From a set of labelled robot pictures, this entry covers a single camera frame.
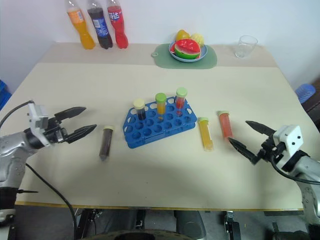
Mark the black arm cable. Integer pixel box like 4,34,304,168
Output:
0,100,77,240
270,141,320,186

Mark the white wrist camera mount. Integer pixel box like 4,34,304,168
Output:
272,124,305,162
26,102,51,147

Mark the blue plastic crate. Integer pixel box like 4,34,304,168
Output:
0,79,13,111

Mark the orange soda bottle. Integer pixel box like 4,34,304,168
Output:
64,0,96,50

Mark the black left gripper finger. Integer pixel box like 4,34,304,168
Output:
53,106,87,120
65,124,98,144

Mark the clear drinking glass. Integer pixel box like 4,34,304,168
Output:
234,35,258,59

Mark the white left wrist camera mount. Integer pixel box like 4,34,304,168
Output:
26,102,51,147

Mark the yellow toy pepper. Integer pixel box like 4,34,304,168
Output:
174,29,192,42

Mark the green silicone mat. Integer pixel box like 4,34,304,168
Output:
151,42,218,70

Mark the yellow toy pineapple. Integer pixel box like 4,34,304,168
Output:
189,32,205,47

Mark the blue test tube rack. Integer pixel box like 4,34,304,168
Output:
122,96,198,150

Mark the dark cola bottle blue label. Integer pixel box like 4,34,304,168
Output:
86,0,114,50

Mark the blue plastic stool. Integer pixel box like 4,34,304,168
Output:
294,83,316,104

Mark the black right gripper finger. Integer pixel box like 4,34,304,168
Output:
245,120,277,138
227,137,260,166

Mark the dark rounded shape under table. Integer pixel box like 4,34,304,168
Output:
84,209,207,240

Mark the blue plate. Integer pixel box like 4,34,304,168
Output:
168,40,208,63

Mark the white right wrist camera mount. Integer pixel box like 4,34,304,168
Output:
272,124,305,162

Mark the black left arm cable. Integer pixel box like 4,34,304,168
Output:
0,100,77,240

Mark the orange liquid tube green cap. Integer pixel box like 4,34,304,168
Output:
154,92,167,121

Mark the red soda bottle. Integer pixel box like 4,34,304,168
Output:
106,0,129,49

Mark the black table frame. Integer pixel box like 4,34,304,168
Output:
73,207,320,240

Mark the yellow liquid tube green cap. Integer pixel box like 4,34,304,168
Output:
197,116,215,152

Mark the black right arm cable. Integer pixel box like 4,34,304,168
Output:
270,141,320,186

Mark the dark liquid tube cream cap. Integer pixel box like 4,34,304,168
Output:
98,125,115,162
133,98,147,121

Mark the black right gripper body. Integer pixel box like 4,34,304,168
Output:
256,138,286,165

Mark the red liquid tube green cap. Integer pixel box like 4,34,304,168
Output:
175,87,188,117

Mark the toy watermelon slice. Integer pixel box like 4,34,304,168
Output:
173,38,202,60

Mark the red liquid tube cream cap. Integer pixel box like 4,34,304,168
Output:
216,110,234,139

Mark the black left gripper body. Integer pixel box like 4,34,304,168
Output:
43,115,70,145

